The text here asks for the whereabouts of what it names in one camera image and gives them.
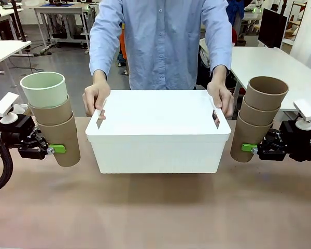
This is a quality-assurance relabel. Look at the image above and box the white plastic basket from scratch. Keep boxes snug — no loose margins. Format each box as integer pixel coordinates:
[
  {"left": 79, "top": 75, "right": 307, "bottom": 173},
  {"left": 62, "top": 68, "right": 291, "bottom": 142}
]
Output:
[{"left": 85, "top": 89, "right": 232, "bottom": 174}]

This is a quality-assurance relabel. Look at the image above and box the large white table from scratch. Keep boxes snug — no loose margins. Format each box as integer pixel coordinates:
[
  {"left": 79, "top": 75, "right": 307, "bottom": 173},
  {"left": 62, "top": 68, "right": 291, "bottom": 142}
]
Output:
[{"left": 230, "top": 46, "right": 311, "bottom": 115}]

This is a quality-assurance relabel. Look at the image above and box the tall pale green cup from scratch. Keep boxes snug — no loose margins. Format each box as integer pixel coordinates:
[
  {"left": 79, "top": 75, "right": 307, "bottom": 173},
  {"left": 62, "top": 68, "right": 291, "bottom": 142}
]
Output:
[{"left": 20, "top": 72, "right": 68, "bottom": 109}]

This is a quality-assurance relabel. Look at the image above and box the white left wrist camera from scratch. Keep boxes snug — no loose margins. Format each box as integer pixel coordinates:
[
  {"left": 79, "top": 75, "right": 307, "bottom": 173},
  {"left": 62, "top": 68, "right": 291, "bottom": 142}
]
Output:
[{"left": 0, "top": 92, "right": 20, "bottom": 125}]

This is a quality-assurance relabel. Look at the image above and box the person's right forearm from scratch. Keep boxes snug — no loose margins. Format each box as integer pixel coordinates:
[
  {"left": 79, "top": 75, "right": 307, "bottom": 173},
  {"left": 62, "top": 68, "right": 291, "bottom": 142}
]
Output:
[{"left": 89, "top": 38, "right": 115, "bottom": 88}]

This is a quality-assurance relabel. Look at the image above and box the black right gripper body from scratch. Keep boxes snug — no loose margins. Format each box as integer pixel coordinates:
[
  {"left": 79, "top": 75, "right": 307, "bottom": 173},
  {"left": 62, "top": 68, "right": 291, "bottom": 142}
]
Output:
[{"left": 260, "top": 120, "right": 311, "bottom": 161}]

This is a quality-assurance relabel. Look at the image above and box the white table with metal frame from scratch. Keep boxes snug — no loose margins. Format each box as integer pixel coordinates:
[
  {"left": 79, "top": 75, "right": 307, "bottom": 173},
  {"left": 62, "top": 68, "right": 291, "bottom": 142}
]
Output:
[{"left": 33, "top": 2, "right": 92, "bottom": 50}]

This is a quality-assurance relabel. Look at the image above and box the person in dark blue jacket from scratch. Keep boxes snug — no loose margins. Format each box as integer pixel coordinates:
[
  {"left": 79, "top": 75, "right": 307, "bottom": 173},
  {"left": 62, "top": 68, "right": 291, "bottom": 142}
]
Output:
[{"left": 227, "top": 0, "right": 246, "bottom": 35}]

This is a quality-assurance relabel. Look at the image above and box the person's right hand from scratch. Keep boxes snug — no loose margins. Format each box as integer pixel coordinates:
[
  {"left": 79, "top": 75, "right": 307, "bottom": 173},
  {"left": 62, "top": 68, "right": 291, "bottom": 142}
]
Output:
[{"left": 82, "top": 82, "right": 111, "bottom": 118}]

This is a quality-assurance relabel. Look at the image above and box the person's left hand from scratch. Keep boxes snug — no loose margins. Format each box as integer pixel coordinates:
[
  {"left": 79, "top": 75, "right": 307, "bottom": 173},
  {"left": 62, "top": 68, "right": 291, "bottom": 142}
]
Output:
[{"left": 206, "top": 81, "right": 234, "bottom": 119}]

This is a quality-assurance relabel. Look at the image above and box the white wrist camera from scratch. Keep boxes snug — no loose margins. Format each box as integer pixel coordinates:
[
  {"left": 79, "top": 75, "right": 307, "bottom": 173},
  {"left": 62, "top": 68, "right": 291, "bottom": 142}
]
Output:
[
  {"left": 0, "top": 92, "right": 20, "bottom": 125},
  {"left": 293, "top": 100, "right": 311, "bottom": 130}
]

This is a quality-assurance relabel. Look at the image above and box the tall brown cup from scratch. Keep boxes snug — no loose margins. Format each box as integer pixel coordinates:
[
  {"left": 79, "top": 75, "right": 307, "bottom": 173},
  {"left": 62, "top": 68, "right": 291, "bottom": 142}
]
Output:
[
  {"left": 230, "top": 110, "right": 273, "bottom": 163},
  {"left": 246, "top": 76, "right": 290, "bottom": 107},
  {"left": 241, "top": 95, "right": 282, "bottom": 120},
  {"left": 35, "top": 110, "right": 81, "bottom": 168},
  {"left": 28, "top": 94, "right": 73, "bottom": 127}
]

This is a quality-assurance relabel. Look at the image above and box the person in light blue shirt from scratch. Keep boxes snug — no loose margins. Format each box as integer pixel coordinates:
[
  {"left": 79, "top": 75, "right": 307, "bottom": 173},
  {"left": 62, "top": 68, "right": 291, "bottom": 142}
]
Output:
[{"left": 89, "top": 0, "right": 233, "bottom": 91}]

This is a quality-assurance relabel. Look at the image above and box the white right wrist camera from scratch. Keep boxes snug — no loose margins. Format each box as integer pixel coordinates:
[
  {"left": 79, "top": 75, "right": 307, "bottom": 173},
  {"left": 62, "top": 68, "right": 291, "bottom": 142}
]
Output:
[{"left": 293, "top": 100, "right": 311, "bottom": 130}]

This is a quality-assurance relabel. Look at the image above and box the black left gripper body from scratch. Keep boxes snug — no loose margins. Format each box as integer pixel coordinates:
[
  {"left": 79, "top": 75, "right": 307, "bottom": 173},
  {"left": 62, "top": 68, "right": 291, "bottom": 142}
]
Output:
[{"left": 0, "top": 115, "right": 49, "bottom": 150}]

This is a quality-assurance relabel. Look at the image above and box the black cable sleeve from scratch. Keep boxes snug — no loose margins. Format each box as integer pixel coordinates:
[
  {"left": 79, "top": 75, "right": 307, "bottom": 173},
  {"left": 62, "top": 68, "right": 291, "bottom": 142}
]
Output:
[{"left": 0, "top": 121, "right": 13, "bottom": 194}]

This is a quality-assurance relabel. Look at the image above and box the person's left forearm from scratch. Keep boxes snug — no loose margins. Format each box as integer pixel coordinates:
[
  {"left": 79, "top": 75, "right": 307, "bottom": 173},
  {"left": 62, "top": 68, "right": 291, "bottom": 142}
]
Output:
[{"left": 208, "top": 38, "right": 233, "bottom": 86}]

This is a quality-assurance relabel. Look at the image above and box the black monitor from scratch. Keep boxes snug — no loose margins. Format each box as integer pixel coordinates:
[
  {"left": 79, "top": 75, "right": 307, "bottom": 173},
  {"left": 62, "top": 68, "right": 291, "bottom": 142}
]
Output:
[{"left": 258, "top": 7, "right": 288, "bottom": 49}]

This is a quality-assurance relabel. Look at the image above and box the person in orange pants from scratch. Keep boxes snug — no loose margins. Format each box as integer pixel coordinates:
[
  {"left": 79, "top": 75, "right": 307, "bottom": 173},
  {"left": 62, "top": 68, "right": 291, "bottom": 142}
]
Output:
[{"left": 116, "top": 22, "right": 131, "bottom": 76}]

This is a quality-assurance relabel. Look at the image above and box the black stand pole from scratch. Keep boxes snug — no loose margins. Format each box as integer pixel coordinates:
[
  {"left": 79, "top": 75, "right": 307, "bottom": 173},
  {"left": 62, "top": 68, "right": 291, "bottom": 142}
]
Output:
[{"left": 11, "top": 0, "right": 27, "bottom": 43}]

